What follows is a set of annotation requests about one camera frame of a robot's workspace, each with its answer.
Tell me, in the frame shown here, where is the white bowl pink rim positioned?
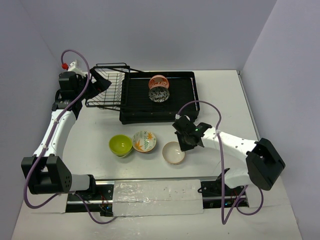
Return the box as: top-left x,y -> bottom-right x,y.
162,141 -> 185,165

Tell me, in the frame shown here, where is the green bowl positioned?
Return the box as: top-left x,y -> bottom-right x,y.
108,134 -> 133,157

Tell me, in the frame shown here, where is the black leaf pattern bowl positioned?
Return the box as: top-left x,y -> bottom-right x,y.
148,86 -> 170,103

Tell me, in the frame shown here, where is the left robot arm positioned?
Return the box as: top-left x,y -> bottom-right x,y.
21,68 -> 111,200

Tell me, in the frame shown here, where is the black wire plate rack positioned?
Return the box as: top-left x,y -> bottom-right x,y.
85,62 -> 131,112

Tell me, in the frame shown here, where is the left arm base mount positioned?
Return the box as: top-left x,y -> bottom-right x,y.
65,181 -> 115,217

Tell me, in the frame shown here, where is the leaf pattern white bowl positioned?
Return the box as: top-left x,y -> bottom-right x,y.
132,130 -> 157,153

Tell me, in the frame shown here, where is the black dish rack tray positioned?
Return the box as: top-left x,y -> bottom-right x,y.
119,71 -> 199,125

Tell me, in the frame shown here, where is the orange floral bowl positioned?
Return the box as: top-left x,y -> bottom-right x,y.
148,74 -> 170,90

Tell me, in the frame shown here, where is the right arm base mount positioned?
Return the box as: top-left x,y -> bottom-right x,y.
197,180 -> 244,209

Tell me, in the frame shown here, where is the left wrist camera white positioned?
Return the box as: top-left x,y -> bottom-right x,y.
61,60 -> 85,76

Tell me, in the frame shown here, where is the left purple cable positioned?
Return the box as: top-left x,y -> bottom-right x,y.
23,49 -> 118,224

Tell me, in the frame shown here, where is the white taped sheet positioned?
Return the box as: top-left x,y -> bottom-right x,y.
112,179 -> 204,217

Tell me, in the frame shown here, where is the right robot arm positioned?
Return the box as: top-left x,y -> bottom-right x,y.
172,114 -> 286,196

